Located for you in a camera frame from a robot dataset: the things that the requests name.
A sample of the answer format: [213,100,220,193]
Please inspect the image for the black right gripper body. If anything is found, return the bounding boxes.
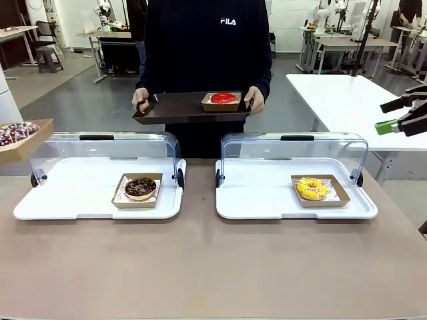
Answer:
[406,84,427,138]

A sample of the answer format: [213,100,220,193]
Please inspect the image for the white plastic bag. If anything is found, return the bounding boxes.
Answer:
[81,11,97,35]

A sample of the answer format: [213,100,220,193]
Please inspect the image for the person's left forearm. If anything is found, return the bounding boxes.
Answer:
[255,61,272,101]

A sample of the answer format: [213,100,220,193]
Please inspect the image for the bystander in dark clothes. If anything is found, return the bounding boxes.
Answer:
[125,0,148,78]

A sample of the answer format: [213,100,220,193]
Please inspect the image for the dark brown serving tray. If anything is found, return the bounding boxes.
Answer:
[131,91,252,126]

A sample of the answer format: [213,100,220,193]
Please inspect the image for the red glazed donut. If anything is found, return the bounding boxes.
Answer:
[209,92,238,105]
[200,91,242,113]

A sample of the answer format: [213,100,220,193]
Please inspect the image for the white cylindrical air purifier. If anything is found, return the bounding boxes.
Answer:
[0,65,25,125]

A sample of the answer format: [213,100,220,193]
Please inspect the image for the wooden top background desk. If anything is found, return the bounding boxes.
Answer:
[76,30,143,85]

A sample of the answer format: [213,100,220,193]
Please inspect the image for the yellow donut in box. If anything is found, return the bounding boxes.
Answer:
[290,174,352,209]

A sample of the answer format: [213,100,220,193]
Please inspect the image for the black tripod stand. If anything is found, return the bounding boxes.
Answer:
[349,0,382,78]

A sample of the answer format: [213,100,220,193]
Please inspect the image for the grey top background table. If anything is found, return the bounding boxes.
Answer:
[310,36,398,75]

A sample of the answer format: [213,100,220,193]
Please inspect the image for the white top background desk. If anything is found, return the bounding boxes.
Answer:
[0,25,40,80]

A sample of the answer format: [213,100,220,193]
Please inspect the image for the yellow sprinkled donut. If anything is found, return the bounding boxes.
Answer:
[296,177,330,202]

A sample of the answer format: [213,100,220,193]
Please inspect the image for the person's right hand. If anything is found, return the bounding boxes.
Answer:
[131,87,155,116]

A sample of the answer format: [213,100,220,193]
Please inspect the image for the chocolate donut in box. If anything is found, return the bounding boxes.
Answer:
[111,172,164,210]

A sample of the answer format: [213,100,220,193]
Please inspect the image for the person's right forearm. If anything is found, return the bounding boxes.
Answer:
[135,63,153,91]

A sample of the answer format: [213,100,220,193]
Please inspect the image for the background worker dark clothes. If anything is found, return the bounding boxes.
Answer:
[388,0,424,61]

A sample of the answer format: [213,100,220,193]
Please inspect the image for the person's left hand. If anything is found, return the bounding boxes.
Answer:
[243,85,267,117]

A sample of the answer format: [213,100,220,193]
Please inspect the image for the clear display lid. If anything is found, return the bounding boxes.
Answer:
[23,131,185,193]
[216,131,369,189]

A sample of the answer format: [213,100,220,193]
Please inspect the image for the chocolate donut gold sprinkles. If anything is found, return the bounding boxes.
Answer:
[123,177,158,202]

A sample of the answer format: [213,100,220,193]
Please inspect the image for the white display tray base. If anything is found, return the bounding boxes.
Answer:
[13,156,187,221]
[215,157,379,221]

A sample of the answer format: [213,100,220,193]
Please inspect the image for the grey plastic stool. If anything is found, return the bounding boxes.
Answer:
[34,20,65,74]

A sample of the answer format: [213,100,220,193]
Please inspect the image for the person in navy sweater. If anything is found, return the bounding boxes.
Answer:
[135,0,272,159]

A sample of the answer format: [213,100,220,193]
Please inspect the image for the white printed paper liner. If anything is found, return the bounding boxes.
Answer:
[293,178,341,203]
[114,175,162,203]

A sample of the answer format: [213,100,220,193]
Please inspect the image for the chocolate donut colourful sprinkles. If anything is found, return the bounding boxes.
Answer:
[0,121,42,148]

